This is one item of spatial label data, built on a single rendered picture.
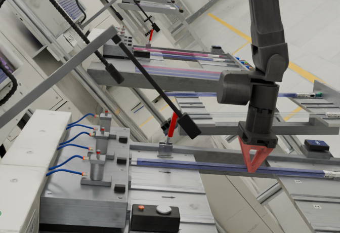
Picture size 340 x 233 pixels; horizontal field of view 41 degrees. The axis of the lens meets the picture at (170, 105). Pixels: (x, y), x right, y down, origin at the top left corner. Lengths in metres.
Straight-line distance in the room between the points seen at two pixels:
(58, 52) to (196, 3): 6.83
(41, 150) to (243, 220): 1.42
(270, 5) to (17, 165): 0.56
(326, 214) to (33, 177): 0.55
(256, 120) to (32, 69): 1.10
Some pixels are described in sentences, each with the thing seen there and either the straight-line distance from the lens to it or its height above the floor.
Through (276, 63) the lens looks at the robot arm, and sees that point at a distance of 0.93.
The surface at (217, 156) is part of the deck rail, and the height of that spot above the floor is 0.94.
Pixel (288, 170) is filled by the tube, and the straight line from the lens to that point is 1.06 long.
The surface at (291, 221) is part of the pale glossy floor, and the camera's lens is 2.37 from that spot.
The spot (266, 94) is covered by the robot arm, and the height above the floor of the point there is 1.03.
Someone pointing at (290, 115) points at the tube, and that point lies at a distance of 1.26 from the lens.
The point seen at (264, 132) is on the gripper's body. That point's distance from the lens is 0.98.
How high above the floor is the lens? 1.39
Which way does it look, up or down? 16 degrees down
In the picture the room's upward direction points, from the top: 40 degrees counter-clockwise
